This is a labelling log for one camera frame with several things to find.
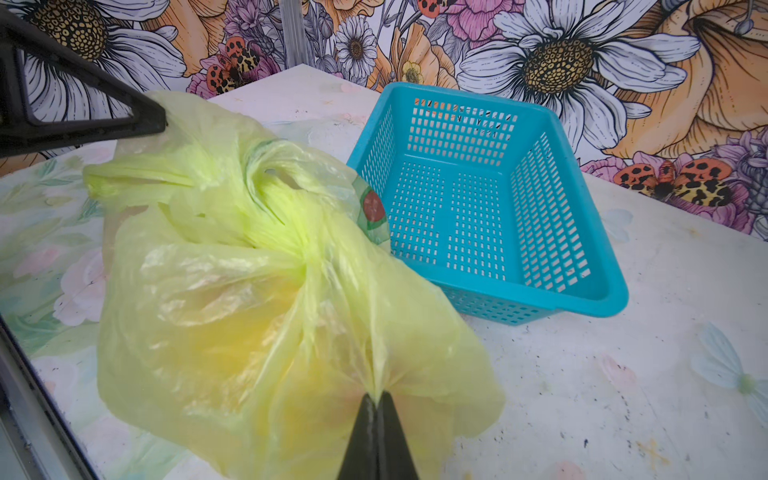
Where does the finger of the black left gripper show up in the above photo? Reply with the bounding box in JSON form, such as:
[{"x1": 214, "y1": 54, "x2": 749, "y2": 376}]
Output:
[{"x1": 0, "y1": 5, "x2": 168, "y2": 158}]

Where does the aluminium frame corner post right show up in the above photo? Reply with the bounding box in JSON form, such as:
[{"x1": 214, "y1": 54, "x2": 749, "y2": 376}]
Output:
[{"x1": 280, "y1": 0, "x2": 312, "y2": 68}]

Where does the teal plastic mesh basket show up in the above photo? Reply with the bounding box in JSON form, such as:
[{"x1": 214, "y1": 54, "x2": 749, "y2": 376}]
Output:
[{"x1": 348, "y1": 82, "x2": 629, "y2": 325}]

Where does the yellow-green plastic bag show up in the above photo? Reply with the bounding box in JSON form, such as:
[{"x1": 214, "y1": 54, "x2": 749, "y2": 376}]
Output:
[{"x1": 84, "y1": 91, "x2": 505, "y2": 479}]

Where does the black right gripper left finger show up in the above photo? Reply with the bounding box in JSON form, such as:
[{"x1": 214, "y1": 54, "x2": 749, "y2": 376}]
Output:
[{"x1": 337, "y1": 394, "x2": 379, "y2": 480}]

